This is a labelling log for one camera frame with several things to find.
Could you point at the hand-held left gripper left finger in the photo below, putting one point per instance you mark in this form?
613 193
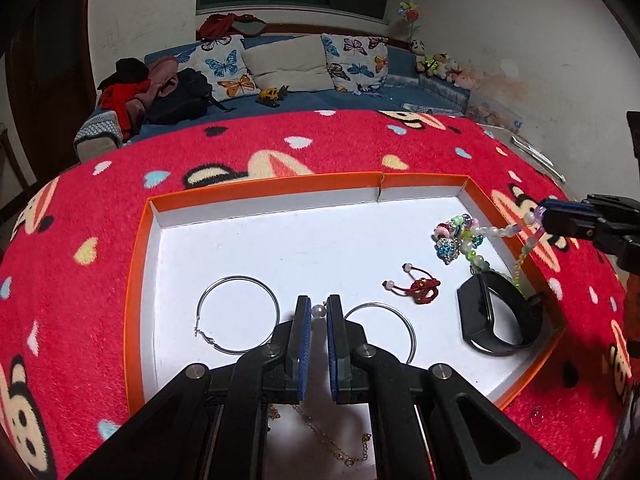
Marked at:
301 345

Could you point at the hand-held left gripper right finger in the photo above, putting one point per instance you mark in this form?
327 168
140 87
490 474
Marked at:
334 355

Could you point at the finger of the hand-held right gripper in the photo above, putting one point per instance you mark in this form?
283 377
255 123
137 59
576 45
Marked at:
570 225
565 207

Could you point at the white pearl earring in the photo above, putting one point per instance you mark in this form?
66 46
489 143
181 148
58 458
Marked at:
317 311

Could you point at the silver hoop earring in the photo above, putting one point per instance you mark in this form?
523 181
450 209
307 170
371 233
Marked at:
237 352
407 325

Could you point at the orange shallow cardboard box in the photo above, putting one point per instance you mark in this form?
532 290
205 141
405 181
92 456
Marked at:
300 250

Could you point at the black smart wristband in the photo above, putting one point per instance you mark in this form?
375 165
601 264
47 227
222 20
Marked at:
480 315

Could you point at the pile of plush toys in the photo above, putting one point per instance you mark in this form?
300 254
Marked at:
442 67

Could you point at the panda plush toy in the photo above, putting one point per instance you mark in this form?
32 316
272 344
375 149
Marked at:
418 47

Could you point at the red cartoon printed blanket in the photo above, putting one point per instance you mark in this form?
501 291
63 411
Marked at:
75 260

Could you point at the blue sofa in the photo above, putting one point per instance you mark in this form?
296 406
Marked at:
310 100

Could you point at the colourful toy flower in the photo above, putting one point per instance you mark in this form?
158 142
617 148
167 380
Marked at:
411 12

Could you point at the yellow toy truck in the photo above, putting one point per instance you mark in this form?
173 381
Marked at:
271 96

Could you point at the butterfly print pillow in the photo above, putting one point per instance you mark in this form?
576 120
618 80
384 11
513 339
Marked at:
357 62
222 67

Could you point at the black backpack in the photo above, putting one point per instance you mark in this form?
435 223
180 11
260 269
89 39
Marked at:
180 95

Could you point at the beige plain pillow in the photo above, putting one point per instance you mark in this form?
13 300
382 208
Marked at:
290 62

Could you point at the blue knitted sofa cover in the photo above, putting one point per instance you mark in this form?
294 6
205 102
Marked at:
97 132

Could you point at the pink garment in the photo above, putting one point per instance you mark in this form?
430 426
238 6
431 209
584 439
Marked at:
162 77

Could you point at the red garment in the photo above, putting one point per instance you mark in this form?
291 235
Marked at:
122 100

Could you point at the black garment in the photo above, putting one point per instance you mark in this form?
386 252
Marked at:
130 70

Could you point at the red clothes on windowsill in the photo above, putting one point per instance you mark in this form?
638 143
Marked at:
220 25

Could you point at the dark wooden door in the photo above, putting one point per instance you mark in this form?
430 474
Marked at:
50 85

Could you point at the metal rail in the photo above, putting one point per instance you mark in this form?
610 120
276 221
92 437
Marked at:
537 157

